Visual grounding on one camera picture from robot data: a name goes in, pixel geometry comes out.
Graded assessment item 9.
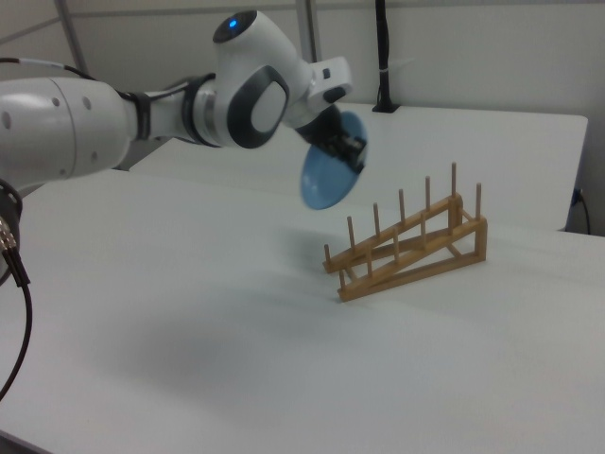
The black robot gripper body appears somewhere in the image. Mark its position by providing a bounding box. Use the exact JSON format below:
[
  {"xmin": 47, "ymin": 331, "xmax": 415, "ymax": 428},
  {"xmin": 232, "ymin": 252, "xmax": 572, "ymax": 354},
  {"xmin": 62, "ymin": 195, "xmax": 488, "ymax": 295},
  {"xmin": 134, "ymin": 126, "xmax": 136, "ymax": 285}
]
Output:
[{"xmin": 293, "ymin": 104, "xmax": 370, "ymax": 166}]

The wooden plate rack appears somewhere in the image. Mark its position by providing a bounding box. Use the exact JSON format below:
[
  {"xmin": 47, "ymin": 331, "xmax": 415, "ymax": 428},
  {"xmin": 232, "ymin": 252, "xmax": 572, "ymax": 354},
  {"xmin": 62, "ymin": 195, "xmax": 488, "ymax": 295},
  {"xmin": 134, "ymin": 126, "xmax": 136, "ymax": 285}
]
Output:
[{"xmin": 322, "ymin": 162, "xmax": 488, "ymax": 304}]

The black camera stand pole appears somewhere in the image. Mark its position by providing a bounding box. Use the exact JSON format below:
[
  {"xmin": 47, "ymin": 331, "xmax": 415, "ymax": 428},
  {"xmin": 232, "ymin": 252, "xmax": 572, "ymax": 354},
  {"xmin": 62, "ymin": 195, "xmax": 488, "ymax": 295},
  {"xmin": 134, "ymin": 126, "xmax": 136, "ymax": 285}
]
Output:
[{"xmin": 372, "ymin": 0, "xmax": 401, "ymax": 115}]

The blue round plate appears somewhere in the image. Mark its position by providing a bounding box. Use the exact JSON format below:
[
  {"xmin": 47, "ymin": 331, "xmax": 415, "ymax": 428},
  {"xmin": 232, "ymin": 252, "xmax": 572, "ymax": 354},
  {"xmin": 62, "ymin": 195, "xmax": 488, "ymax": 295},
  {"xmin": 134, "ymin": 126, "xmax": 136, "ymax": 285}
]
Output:
[{"xmin": 299, "ymin": 111, "xmax": 372, "ymax": 211}]

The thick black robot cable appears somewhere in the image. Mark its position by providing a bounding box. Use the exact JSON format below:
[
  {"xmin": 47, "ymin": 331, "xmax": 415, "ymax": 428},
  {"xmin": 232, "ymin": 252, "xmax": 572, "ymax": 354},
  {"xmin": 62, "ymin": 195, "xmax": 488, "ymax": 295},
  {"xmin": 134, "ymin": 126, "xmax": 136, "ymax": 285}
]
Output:
[{"xmin": 0, "ymin": 215, "xmax": 33, "ymax": 403}]

